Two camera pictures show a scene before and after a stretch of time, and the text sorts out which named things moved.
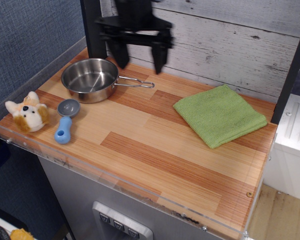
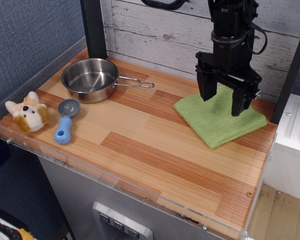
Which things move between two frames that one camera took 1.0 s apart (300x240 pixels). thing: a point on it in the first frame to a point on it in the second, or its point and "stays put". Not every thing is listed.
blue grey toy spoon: x=67 y=109 stays put
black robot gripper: x=136 y=21 to x=230 y=65
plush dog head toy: x=29 y=116 stays put
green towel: x=220 y=116 stays put
